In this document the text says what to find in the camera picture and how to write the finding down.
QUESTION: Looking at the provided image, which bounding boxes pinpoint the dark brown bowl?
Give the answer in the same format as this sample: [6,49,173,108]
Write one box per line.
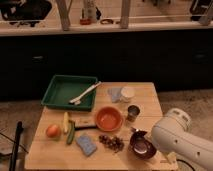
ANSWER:
[129,131,157,159]

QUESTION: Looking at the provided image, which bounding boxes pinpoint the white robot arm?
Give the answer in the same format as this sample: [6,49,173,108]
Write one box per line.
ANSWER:
[151,108,213,171]

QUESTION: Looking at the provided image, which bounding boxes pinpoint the white round container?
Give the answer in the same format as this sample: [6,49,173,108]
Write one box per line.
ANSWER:
[121,86,135,102]

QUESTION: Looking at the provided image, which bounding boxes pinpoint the orange bowl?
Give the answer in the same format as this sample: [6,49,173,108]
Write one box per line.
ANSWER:
[95,106,123,132]

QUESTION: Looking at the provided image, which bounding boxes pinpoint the white dish brush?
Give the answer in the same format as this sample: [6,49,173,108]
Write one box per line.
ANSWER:
[69,81,101,105]

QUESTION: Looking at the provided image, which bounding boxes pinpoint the metal cup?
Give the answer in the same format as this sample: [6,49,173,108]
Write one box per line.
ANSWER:
[127,105,140,122]

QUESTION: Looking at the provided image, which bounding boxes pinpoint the green plastic tray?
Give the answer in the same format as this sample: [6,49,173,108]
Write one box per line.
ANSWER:
[41,75,98,111]

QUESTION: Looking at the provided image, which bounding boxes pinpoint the metal spoon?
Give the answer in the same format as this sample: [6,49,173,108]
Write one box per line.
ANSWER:
[130,127,140,133]

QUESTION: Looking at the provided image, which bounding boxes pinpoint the yellow banana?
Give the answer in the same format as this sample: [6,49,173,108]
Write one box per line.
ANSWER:
[63,112,69,134]

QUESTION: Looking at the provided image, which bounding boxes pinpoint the green cucumber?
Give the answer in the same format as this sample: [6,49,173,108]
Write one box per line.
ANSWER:
[66,121,75,145]

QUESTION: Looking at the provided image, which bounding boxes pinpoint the bunch of dark grapes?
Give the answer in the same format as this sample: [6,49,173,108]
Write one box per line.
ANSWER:
[99,135,124,153]

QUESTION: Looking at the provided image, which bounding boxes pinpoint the blue sponge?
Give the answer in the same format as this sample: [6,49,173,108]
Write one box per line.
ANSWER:
[76,134,97,157]

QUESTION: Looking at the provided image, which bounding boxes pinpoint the orange fruit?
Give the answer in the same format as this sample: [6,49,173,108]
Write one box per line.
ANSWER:
[46,124,61,138]

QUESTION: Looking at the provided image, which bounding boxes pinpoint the white bottle on shelf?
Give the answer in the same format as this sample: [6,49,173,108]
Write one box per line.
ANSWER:
[83,0,97,23]

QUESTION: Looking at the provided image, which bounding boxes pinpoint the black stand pole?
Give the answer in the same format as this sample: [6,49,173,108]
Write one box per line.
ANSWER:
[9,121,23,171]

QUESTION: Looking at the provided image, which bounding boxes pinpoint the black office chair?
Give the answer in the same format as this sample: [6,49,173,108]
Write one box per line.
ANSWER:
[0,0,52,27]

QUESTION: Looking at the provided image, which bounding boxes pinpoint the wooden post middle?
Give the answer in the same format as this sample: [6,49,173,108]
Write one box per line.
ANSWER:
[120,0,131,29]

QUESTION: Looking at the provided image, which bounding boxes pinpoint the wooden post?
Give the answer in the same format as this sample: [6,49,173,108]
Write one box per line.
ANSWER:
[56,0,70,31]
[120,0,131,29]

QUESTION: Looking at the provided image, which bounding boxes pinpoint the wooden post left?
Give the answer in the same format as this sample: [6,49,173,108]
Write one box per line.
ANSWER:
[56,0,70,31]

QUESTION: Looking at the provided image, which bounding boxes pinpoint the black floor cable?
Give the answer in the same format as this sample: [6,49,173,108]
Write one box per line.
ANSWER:
[175,158,191,171]

